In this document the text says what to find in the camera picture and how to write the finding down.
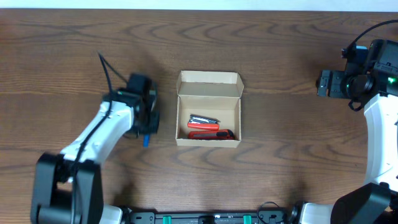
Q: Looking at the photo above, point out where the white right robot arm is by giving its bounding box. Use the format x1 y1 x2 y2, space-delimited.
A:
290 39 397 223

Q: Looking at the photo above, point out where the red utility knife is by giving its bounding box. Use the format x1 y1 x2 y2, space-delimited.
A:
188 129 234 140

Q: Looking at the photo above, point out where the open cardboard box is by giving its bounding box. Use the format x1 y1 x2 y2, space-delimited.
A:
175 70 244 148

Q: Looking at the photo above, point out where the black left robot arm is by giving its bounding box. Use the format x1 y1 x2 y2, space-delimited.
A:
30 89 159 223

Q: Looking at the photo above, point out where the red and black multitool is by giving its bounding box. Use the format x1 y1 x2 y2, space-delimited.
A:
187 114 220 131

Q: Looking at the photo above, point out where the blue capped white marker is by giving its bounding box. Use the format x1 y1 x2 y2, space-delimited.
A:
143 134 150 147

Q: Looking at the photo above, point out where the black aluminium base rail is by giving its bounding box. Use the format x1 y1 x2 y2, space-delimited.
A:
121 202 300 224

